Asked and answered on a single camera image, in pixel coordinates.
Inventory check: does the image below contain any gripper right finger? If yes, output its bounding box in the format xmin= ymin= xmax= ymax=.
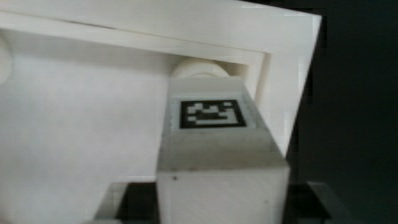
xmin=288 ymin=182 xmax=363 ymax=224

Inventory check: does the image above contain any white square table top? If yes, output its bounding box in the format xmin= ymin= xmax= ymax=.
xmin=0 ymin=0 xmax=322 ymax=224

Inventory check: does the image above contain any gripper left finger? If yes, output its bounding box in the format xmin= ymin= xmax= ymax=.
xmin=88 ymin=182 xmax=160 ymax=224

